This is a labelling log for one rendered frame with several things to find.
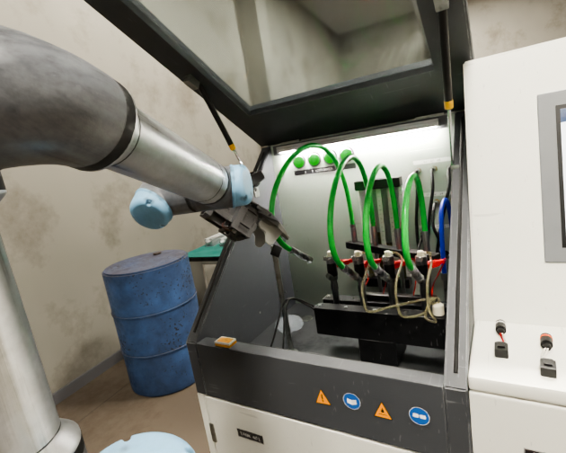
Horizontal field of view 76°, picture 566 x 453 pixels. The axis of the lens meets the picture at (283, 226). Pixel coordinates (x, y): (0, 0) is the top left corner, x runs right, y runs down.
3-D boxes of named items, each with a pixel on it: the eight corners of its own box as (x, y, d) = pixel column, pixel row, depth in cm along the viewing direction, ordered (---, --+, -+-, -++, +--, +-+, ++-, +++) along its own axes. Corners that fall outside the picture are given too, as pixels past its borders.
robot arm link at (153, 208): (174, 194, 61) (192, 158, 69) (117, 202, 64) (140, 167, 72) (193, 227, 66) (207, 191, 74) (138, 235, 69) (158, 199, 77)
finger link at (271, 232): (280, 255, 87) (249, 235, 84) (289, 235, 89) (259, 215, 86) (287, 253, 84) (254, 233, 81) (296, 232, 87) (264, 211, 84)
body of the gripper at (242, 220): (237, 244, 86) (194, 217, 82) (252, 214, 90) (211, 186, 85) (252, 240, 80) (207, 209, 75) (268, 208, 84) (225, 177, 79)
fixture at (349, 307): (320, 356, 105) (313, 306, 102) (333, 339, 113) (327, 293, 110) (449, 377, 87) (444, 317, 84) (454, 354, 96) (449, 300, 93)
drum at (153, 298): (160, 350, 302) (137, 251, 286) (224, 350, 286) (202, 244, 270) (112, 397, 248) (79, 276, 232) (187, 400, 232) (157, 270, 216)
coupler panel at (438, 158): (415, 252, 114) (406, 152, 108) (417, 249, 117) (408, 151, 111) (461, 252, 107) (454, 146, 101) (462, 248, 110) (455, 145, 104)
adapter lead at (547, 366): (556, 379, 60) (556, 368, 59) (540, 377, 61) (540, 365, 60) (553, 342, 69) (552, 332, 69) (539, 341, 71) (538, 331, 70)
